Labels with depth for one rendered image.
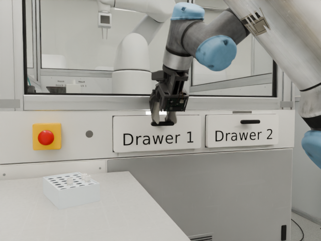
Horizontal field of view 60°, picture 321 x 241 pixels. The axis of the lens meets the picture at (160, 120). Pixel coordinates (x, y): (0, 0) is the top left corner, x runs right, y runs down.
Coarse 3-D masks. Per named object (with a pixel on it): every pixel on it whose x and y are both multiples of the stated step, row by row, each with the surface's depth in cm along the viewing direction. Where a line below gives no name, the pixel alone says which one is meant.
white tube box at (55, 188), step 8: (48, 176) 64; (56, 176) 65; (64, 176) 65; (72, 176) 65; (80, 176) 65; (48, 184) 59; (56, 184) 59; (64, 184) 58; (80, 184) 58; (88, 184) 59; (96, 184) 58; (48, 192) 59; (56, 192) 54; (64, 192) 54; (72, 192) 55; (80, 192) 56; (88, 192) 57; (96, 192) 58; (56, 200) 54; (64, 200) 54; (72, 200) 55; (80, 200) 56; (88, 200) 57; (96, 200) 58
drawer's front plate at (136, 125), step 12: (120, 120) 84; (132, 120) 85; (144, 120) 86; (180, 120) 90; (192, 120) 91; (120, 132) 84; (132, 132) 85; (144, 132) 86; (156, 132) 88; (168, 132) 89; (180, 132) 90; (192, 132) 92; (120, 144) 84; (132, 144) 86; (156, 144) 88; (168, 144) 89; (180, 144) 90; (192, 144) 92
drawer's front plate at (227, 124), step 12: (216, 120) 94; (228, 120) 96; (240, 120) 97; (264, 120) 100; (276, 120) 102; (228, 132) 96; (240, 132) 97; (264, 132) 100; (276, 132) 102; (216, 144) 95; (228, 144) 96; (240, 144) 98; (252, 144) 99; (264, 144) 101
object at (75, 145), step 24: (0, 120) 76; (24, 120) 78; (48, 120) 79; (72, 120) 81; (96, 120) 84; (288, 120) 106; (0, 144) 76; (24, 144) 78; (72, 144) 82; (96, 144) 84; (288, 144) 106
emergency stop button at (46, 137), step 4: (40, 132) 73; (44, 132) 73; (48, 132) 73; (52, 132) 74; (40, 136) 72; (44, 136) 72; (48, 136) 73; (52, 136) 73; (40, 140) 72; (44, 140) 73; (48, 140) 73; (52, 140) 73; (44, 144) 73; (48, 144) 73
